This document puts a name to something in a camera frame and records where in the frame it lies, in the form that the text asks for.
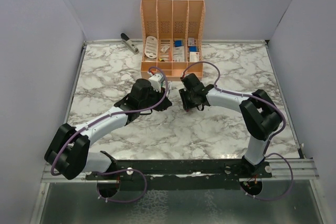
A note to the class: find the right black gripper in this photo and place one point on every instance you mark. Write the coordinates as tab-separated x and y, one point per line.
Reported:
186	105

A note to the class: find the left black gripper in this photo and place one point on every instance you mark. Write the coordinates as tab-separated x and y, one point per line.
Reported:
164	106

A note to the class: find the purple-end white marker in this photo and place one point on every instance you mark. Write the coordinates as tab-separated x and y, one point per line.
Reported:
169	88

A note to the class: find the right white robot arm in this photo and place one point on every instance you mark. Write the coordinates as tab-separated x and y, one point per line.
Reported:
262	118

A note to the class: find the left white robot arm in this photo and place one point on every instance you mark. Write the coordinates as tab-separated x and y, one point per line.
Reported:
69	152

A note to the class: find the white printed box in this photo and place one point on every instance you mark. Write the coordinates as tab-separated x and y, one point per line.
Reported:
194	56

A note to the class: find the white paper package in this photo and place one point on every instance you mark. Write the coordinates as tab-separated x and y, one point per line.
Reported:
178	54

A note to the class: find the blue eraser box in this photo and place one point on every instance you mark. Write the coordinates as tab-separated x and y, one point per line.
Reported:
193	49

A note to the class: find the white oval label card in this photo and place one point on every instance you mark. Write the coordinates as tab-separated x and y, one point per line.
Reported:
151	47

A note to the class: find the small white red box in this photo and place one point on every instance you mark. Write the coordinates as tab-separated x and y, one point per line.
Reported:
164	49

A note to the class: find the white red staples box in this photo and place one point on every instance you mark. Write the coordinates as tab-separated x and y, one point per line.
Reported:
191	42

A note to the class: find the blue stamp box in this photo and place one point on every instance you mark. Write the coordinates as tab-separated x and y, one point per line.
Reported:
178	43

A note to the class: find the black grey stapler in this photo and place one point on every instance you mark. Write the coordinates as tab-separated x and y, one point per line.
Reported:
128	43

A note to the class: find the orange plastic desk organizer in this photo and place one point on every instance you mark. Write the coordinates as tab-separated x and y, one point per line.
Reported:
167	21

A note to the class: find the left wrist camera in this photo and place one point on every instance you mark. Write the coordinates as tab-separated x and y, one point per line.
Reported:
156	81

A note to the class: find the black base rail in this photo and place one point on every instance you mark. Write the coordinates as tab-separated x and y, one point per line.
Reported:
179	174

